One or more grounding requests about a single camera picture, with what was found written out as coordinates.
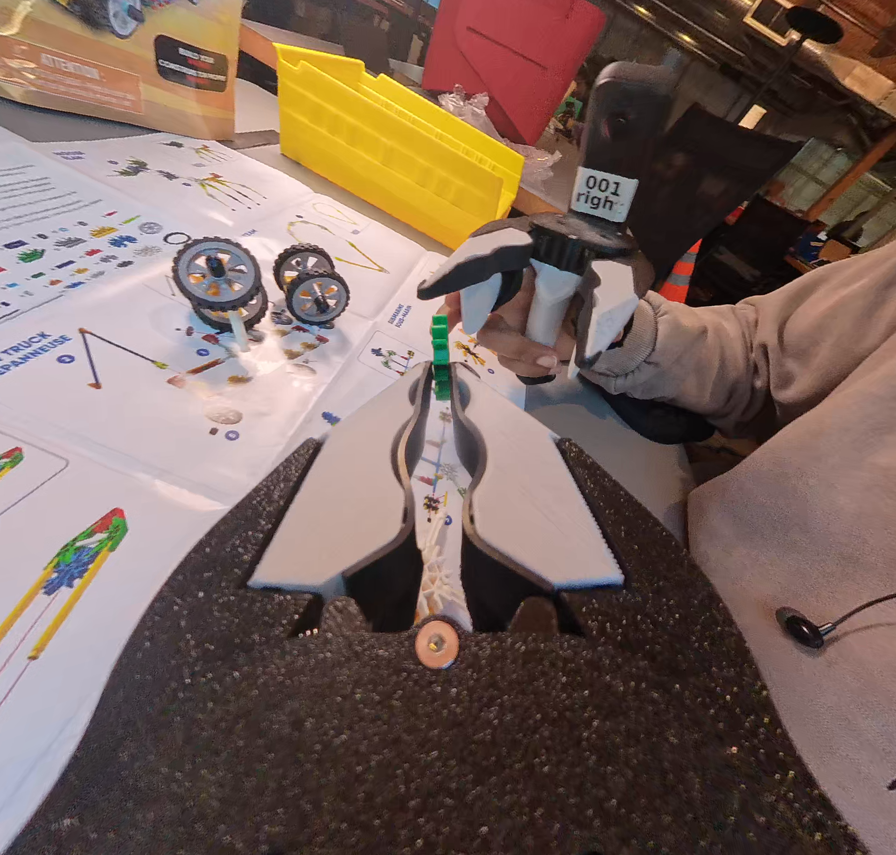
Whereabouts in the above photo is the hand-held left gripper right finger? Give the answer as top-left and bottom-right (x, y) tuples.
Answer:
(448, 364), (625, 592)

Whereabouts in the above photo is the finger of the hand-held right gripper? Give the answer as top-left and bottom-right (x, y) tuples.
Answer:
(417, 227), (538, 338)
(567, 260), (641, 380)

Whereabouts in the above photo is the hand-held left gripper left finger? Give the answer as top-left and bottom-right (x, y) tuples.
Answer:
(247, 364), (431, 597)

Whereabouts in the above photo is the green connector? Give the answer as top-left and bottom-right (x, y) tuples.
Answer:
(427, 313), (454, 402)

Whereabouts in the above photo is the person's right forearm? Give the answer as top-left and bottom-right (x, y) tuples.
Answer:
(601, 238), (896, 444)

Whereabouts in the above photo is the person's right hand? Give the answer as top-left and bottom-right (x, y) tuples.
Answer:
(438, 290), (562, 378)

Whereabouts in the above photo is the orange traffic cone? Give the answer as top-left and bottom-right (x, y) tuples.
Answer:
(660, 238), (704, 305)

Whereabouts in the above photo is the dark cloth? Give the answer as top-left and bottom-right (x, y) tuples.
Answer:
(608, 381), (716, 448)

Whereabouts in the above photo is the red cup-shaped foam cutout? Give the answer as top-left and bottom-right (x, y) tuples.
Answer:
(421, 0), (610, 147)

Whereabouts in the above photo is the clear plastic wrap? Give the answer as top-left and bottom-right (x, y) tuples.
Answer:
(436, 84), (562, 192)

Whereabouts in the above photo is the stack of yellow plastic bins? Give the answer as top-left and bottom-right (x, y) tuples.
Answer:
(272, 42), (527, 241)

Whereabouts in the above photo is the toy wheel pair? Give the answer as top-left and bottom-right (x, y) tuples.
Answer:
(170, 237), (272, 357)
(272, 242), (352, 329)

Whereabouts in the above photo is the white printed instruction sheet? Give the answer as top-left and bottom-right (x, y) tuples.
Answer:
(0, 122), (529, 800)

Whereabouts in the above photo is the person's beige hoodie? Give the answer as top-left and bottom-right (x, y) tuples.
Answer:
(685, 351), (896, 855)

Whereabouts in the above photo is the construction toy kit box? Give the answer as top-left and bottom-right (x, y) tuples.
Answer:
(0, 0), (248, 143)

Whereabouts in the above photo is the thin black cable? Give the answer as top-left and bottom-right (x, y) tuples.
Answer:
(775, 592), (896, 651)

